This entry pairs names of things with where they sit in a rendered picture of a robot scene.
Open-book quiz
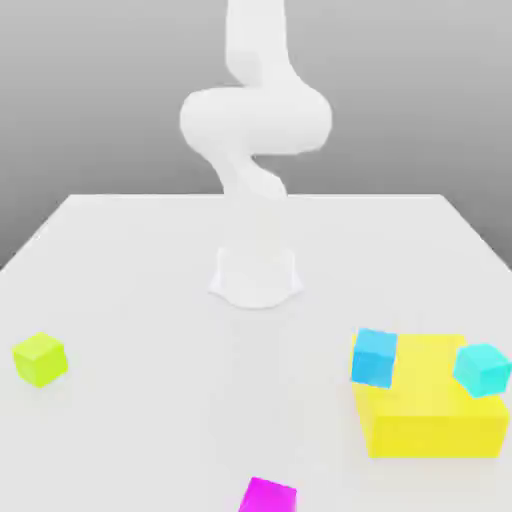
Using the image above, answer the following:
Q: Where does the small blue cube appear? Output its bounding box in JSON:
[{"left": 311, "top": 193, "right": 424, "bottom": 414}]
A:
[{"left": 350, "top": 327, "right": 399, "bottom": 390}]

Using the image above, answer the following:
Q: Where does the small magenta cube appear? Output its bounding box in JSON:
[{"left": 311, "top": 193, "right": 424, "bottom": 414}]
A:
[{"left": 238, "top": 475, "right": 298, "bottom": 512}]

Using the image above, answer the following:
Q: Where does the small lime green cube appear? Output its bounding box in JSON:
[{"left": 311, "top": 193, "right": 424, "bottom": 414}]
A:
[{"left": 11, "top": 331, "right": 69, "bottom": 389}]

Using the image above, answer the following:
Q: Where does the small cyan cube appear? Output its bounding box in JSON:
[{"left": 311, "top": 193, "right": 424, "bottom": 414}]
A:
[{"left": 452, "top": 342, "right": 512, "bottom": 400}]

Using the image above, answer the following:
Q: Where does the large yellow box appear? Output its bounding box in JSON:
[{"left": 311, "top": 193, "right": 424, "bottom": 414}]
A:
[{"left": 351, "top": 333, "right": 512, "bottom": 460}]

